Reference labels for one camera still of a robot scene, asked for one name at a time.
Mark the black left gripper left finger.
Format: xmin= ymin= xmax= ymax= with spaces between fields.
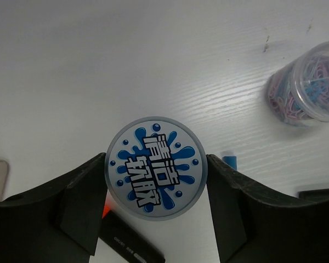
xmin=0 ymin=153 xmax=107 ymax=262

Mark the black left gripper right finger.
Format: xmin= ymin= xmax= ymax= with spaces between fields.
xmin=206 ymin=155 xmax=329 ymax=262

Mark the blue-lidded cleaning gel jar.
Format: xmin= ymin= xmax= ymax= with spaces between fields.
xmin=105 ymin=116 xmax=208 ymax=221

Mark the blue-capped white marker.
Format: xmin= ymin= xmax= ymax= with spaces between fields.
xmin=222 ymin=150 xmax=237 ymax=170

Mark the orange-capped black highlighter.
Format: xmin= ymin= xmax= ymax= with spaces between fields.
xmin=99 ymin=204 xmax=166 ymax=263

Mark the green-capped black highlighter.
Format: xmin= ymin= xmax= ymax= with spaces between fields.
xmin=298 ymin=188 xmax=329 ymax=202

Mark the clear jar of paper clips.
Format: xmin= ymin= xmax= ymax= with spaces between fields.
xmin=265 ymin=42 xmax=329 ymax=127

